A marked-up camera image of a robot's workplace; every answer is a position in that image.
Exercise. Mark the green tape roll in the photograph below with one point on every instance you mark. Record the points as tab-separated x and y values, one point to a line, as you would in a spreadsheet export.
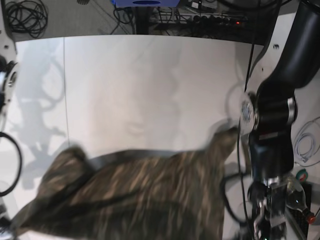
302	175

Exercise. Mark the black power strip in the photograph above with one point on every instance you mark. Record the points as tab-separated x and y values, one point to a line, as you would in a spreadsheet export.
219	20

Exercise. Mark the clear plastic bottle red cap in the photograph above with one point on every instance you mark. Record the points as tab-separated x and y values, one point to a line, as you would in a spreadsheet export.
296	198

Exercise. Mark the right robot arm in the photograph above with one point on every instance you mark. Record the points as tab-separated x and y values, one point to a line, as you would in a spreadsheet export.
9	68

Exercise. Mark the black mesh tray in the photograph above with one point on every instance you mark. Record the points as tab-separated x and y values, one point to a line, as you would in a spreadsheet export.
297	215

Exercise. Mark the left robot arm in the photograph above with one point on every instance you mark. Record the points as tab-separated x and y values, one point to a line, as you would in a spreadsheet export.
265	124

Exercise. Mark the camouflage t-shirt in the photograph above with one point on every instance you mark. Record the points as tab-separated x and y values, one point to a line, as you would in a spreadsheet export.
151	198

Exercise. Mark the blue bin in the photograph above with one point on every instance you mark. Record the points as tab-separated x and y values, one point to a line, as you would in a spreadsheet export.
145	3

